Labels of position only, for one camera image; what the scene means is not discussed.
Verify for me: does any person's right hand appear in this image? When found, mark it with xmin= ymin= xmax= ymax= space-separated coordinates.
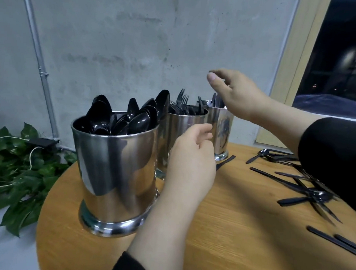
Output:
xmin=206 ymin=67 xmax=272 ymax=124

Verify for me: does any person's left hand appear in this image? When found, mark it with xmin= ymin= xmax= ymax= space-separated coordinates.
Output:
xmin=163 ymin=123 xmax=218 ymax=208

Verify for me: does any bundle of black cutlery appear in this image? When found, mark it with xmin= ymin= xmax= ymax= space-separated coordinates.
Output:
xmin=185 ymin=103 xmax=200 ymax=116

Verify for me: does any bunch of black spoons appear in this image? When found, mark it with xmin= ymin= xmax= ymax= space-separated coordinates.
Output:
xmin=72 ymin=89 xmax=172 ymax=138

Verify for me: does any pile of black plastic cutlery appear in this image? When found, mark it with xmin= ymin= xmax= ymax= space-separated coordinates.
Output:
xmin=245 ymin=143 xmax=356 ymax=269

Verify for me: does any person's right forearm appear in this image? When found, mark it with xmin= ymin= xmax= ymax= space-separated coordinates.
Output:
xmin=253 ymin=93 xmax=356 ymax=225

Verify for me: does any person's left forearm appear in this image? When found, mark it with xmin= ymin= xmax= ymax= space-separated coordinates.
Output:
xmin=101 ymin=191 xmax=208 ymax=270

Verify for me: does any dark parked car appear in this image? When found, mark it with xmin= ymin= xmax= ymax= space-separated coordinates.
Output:
xmin=291 ymin=92 xmax=356 ymax=126

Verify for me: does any black power adapter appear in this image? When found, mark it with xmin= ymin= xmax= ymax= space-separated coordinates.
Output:
xmin=28 ymin=137 xmax=60 ymax=149

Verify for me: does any green leafy plant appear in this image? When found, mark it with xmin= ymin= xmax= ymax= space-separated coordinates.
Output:
xmin=0 ymin=120 xmax=82 ymax=238

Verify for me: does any grey metal pipe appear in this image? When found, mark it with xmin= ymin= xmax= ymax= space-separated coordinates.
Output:
xmin=24 ymin=0 xmax=60 ymax=141

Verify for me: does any thin white cable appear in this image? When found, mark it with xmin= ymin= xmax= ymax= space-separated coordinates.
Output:
xmin=0 ymin=135 xmax=46 ymax=189

